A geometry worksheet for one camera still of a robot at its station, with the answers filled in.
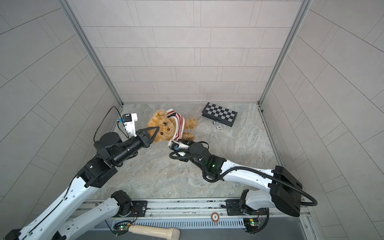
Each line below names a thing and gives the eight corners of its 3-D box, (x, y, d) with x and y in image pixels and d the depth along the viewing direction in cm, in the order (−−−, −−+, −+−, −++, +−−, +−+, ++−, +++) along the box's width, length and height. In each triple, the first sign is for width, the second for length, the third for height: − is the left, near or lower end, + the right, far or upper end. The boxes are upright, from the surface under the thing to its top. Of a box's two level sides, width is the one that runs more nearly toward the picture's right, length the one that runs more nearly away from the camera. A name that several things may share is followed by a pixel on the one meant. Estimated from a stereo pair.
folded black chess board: (201, 115, 111) (201, 112, 108) (207, 105, 118) (207, 102, 115) (232, 127, 105) (233, 124, 102) (237, 115, 112) (238, 112, 109)
